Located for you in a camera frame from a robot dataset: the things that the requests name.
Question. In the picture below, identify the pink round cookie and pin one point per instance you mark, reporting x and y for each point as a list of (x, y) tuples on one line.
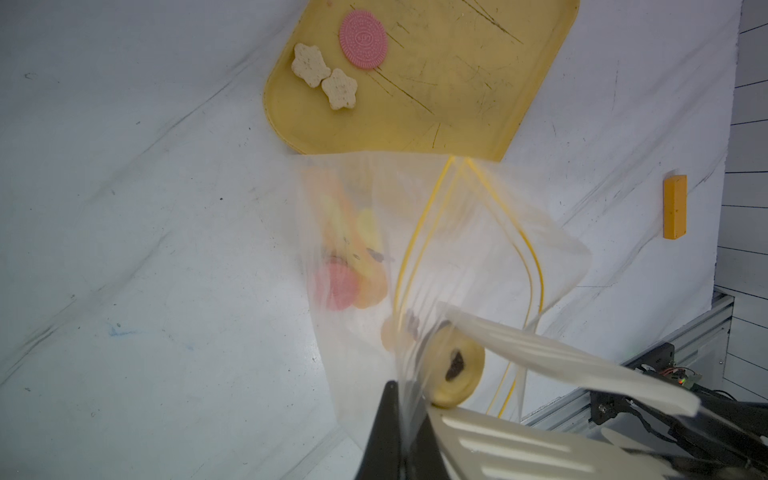
[(363, 40)]

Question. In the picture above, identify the white slotted kitchen tongs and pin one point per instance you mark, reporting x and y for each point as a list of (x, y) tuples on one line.
[(479, 446)]

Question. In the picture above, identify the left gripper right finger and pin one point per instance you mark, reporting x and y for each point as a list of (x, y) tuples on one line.
[(422, 456)]

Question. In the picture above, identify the yellow block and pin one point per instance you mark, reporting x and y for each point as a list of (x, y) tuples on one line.
[(675, 207)]

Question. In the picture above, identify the yellow ring cookie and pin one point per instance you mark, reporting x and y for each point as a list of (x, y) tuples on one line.
[(452, 365)]

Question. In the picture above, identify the beige flower cookie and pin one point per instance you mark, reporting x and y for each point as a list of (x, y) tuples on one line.
[(340, 90), (309, 65)]

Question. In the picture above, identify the yellow plastic tray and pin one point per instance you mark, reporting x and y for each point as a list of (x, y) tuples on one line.
[(458, 76)]

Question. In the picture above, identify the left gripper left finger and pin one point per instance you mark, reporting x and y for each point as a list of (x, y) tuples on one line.
[(382, 455)]

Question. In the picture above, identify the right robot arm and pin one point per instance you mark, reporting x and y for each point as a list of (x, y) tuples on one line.
[(726, 439)]

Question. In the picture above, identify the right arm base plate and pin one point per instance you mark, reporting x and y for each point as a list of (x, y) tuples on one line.
[(608, 401)]

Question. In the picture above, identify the aluminium mounting rail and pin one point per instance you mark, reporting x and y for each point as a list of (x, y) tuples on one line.
[(664, 377)]

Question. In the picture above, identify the clear resealable zip bag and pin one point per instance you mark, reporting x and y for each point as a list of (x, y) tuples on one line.
[(422, 231)]

